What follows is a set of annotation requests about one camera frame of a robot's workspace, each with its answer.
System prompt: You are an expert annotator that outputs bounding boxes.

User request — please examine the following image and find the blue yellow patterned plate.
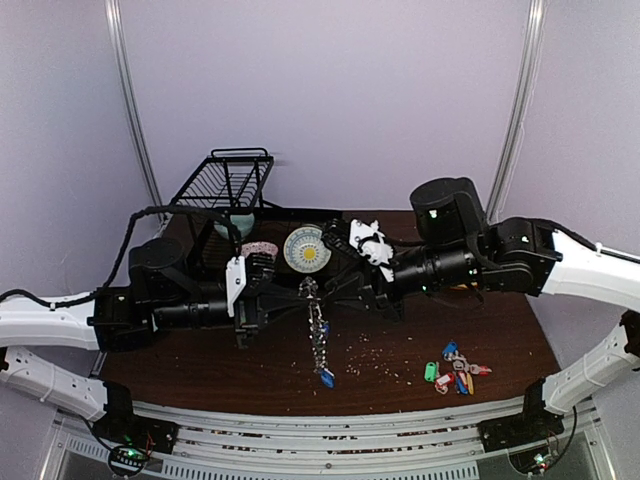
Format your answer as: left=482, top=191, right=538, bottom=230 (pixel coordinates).
left=283, top=224, right=331, bottom=274

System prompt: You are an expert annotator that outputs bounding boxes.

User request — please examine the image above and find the yellow key tag in pile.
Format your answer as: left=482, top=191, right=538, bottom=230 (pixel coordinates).
left=465, top=373, right=474, bottom=395

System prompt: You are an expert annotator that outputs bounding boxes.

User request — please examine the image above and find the blue key tag in pile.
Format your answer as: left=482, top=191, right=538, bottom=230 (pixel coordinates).
left=442, top=341, right=458, bottom=360

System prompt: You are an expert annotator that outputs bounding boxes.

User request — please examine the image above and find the blue key tag on disc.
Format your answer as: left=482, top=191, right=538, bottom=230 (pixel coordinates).
left=319, top=368, right=335, bottom=389

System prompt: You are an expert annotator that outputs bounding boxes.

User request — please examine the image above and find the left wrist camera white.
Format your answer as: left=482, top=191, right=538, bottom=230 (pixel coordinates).
left=225, top=255, right=247, bottom=318

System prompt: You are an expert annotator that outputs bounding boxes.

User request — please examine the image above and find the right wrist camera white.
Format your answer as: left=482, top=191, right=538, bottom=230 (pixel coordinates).
left=321, top=219, right=395, bottom=283

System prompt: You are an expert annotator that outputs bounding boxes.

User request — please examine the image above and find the pink patterned bowl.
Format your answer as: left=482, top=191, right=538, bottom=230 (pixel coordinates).
left=241, top=241, right=279, bottom=257

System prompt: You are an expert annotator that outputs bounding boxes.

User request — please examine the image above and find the right circuit board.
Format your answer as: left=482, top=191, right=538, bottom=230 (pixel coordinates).
left=510, top=447, right=556, bottom=475

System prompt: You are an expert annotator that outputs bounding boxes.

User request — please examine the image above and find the aluminium frame post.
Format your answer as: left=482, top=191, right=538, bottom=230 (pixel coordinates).
left=104, top=0, right=163, bottom=206
left=486, top=0, right=548, bottom=223

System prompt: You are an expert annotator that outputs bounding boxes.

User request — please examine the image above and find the black wire dish rack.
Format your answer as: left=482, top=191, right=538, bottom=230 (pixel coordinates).
left=171, top=147, right=343, bottom=277

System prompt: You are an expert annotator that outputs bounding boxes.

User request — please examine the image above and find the circuit board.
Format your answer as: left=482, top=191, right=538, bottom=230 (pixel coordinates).
left=510, top=447, right=556, bottom=475
left=107, top=445, right=149, bottom=477

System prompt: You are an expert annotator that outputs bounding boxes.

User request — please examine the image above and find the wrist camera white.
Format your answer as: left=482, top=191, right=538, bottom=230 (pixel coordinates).
left=321, top=219, right=395, bottom=283
left=225, top=255, right=247, bottom=318

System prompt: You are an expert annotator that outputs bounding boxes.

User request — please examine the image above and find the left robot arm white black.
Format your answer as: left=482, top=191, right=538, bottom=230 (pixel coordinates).
left=1, top=238, right=308, bottom=459

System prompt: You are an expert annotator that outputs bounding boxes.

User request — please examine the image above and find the red key tag in pile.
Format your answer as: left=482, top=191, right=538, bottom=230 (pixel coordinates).
left=434, top=372, right=456, bottom=394

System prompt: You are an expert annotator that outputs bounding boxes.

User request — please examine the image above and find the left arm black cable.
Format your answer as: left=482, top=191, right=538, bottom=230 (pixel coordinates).
left=0, top=204, right=246, bottom=309

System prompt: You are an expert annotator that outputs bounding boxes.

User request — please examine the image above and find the black keyring disc with rings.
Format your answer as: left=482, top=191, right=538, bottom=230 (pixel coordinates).
left=299, top=276, right=331, bottom=378

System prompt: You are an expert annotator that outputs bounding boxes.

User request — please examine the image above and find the red headed silver key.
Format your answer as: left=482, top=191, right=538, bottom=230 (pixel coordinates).
left=468, top=364, right=492, bottom=376

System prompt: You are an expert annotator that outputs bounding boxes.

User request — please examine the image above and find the left aluminium frame post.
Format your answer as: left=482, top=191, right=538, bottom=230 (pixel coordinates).
left=104, top=0, right=163, bottom=206

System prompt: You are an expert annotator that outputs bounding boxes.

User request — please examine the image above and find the teal ceramic bowl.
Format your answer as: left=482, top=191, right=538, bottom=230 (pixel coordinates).
left=214, top=213, right=255, bottom=240

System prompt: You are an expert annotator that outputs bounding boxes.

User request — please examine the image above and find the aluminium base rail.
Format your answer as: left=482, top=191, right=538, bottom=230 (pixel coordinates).
left=42, top=392, right=614, bottom=480

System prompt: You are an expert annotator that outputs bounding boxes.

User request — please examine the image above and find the green key tag in pile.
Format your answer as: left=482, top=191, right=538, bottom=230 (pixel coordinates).
left=424, top=362, right=439, bottom=383

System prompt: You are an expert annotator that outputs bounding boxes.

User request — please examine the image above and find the right aluminium frame post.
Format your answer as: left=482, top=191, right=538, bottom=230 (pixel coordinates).
left=486, top=0, right=548, bottom=223

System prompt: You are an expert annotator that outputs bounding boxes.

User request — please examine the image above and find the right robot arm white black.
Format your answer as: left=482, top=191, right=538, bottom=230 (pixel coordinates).
left=321, top=177, right=639, bottom=452

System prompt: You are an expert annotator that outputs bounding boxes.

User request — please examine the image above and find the left circuit board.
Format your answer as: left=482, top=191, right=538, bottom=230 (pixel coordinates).
left=107, top=445, right=149, bottom=477

